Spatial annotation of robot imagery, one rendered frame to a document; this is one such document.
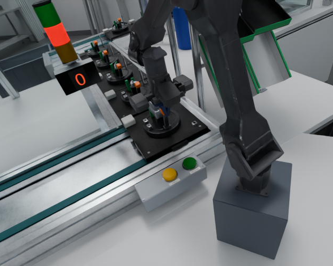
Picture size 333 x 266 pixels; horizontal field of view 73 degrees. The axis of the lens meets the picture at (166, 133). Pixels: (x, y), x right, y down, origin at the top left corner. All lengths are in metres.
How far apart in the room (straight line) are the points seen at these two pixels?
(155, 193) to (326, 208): 0.46
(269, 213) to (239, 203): 0.06
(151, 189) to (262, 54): 0.65
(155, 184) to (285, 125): 0.55
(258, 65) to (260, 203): 0.59
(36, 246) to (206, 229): 0.47
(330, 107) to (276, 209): 0.67
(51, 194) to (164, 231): 0.40
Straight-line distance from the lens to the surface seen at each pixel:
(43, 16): 0.72
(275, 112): 1.02
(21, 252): 0.78
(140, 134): 0.81
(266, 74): 0.94
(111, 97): 1.08
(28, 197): 0.92
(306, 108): 1.06
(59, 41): 0.73
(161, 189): 0.64
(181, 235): 0.69
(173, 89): 0.60
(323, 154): 0.89
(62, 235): 0.76
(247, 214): 0.50
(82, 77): 0.76
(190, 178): 0.66
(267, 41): 1.00
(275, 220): 0.49
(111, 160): 0.84
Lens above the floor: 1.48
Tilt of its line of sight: 41 degrees down
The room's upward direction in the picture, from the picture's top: 15 degrees counter-clockwise
